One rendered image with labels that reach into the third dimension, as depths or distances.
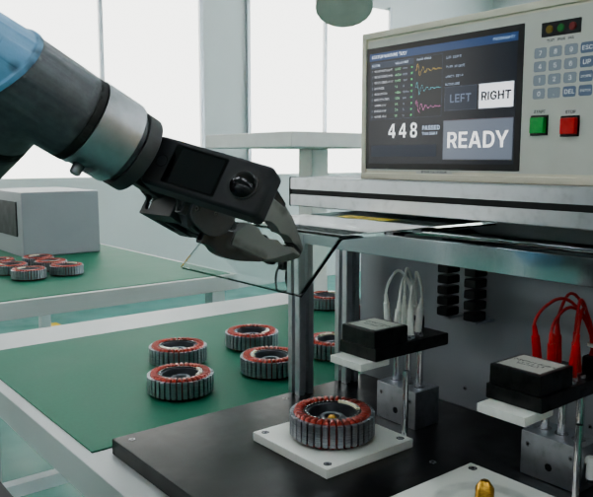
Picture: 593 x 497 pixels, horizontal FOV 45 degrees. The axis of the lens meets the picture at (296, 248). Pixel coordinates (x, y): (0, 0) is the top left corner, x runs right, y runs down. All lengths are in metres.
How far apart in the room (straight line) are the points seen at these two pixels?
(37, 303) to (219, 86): 4.23
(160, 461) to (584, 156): 0.62
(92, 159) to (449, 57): 0.51
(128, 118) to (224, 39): 5.63
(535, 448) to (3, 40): 0.70
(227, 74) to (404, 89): 5.24
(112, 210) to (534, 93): 4.96
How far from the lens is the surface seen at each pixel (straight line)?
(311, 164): 1.99
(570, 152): 0.84
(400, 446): 0.95
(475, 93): 0.92
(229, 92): 6.19
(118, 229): 5.69
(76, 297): 2.18
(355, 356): 0.97
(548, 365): 0.83
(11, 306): 2.13
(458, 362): 1.12
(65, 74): 0.59
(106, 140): 0.59
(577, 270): 0.80
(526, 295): 1.03
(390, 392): 1.05
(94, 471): 0.99
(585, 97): 0.84
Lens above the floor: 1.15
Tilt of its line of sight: 7 degrees down
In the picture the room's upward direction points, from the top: straight up
